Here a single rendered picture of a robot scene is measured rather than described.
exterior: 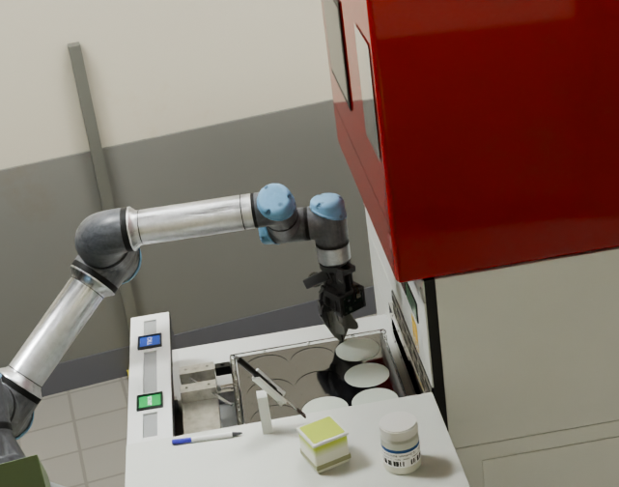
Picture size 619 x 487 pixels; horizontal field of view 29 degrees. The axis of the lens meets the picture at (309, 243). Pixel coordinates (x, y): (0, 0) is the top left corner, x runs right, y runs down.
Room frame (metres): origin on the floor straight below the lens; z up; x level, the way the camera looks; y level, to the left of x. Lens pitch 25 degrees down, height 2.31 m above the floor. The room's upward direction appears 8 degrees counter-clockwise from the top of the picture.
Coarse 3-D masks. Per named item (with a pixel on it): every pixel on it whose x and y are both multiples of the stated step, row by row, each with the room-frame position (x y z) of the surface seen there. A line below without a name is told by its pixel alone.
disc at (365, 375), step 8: (352, 368) 2.32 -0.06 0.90; (360, 368) 2.31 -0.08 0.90; (368, 368) 2.31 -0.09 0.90; (376, 368) 2.30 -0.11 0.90; (384, 368) 2.30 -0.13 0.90; (352, 376) 2.29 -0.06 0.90; (360, 376) 2.28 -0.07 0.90; (368, 376) 2.28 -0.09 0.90; (376, 376) 2.27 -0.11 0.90; (384, 376) 2.27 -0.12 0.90; (352, 384) 2.25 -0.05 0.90; (360, 384) 2.25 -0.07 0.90; (368, 384) 2.25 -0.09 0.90; (376, 384) 2.24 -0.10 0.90
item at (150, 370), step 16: (144, 320) 2.57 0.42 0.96; (160, 320) 2.56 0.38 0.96; (144, 352) 2.41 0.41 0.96; (160, 352) 2.40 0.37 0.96; (144, 368) 2.35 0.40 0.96; (160, 368) 2.33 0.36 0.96; (128, 384) 2.28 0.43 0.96; (144, 384) 2.28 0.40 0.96; (160, 384) 2.26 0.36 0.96; (128, 400) 2.22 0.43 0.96; (128, 416) 2.15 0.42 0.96; (144, 416) 2.15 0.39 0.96; (160, 416) 2.13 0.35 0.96; (128, 432) 2.09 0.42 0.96; (144, 432) 2.09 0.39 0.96; (160, 432) 2.08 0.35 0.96
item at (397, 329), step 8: (392, 304) 2.51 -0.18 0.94; (392, 312) 2.47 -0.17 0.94; (392, 320) 2.50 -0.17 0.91; (392, 328) 2.50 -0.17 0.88; (400, 328) 2.39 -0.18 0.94; (392, 336) 2.52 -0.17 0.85; (400, 336) 2.38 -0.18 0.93; (400, 344) 2.44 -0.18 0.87; (408, 344) 2.32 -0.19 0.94; (400, 352) 2.41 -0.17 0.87; (408, 352) 2.28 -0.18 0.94; (408, 360) 2.28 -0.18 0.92; (408, 368) 2.33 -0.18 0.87; (416, 368) 2.21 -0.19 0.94; (408, 376) 2.31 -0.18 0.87; (416, 376) 2.19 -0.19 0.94; (416, 384) 2.26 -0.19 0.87; (424, 384) 2.15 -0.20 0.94; (416, 392) 2.23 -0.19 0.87; (424, 392) 2.12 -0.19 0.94
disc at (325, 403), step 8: (312, 400) 2.21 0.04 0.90; (320, 400) 2.21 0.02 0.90; (328, 400) 2.20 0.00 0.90; (336, 400) 2.20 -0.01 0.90; (344, 400) 2.19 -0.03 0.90; (304, 408) 2.19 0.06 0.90; (312, 408) 2.18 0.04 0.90; (320, 408) 2.18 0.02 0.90; (328, 408) 2.17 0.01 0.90; (336, 408) 2.17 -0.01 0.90
